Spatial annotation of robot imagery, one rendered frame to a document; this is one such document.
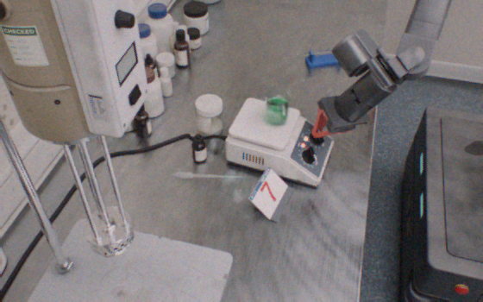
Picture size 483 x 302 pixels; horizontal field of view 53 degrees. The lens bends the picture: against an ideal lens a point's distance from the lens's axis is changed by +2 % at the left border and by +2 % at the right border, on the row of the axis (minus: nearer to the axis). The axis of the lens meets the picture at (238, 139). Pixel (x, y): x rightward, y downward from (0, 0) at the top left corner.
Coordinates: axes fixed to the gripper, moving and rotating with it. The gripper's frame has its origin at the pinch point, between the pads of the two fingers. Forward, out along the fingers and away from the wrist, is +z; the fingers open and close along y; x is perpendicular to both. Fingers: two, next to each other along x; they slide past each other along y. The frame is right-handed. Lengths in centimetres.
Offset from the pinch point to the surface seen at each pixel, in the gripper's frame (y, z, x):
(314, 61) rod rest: -20.8, 9.0, -23.7
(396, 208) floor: -84, 57, 13
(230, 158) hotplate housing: 14.9, 11.1, -2.3
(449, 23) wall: -147, 31, -56
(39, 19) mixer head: 60, -32, -1
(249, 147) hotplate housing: 13.7, 5.3, -1.7
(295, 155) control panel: 7.3, 1.2, 3.5
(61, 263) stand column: 50, 18, 8
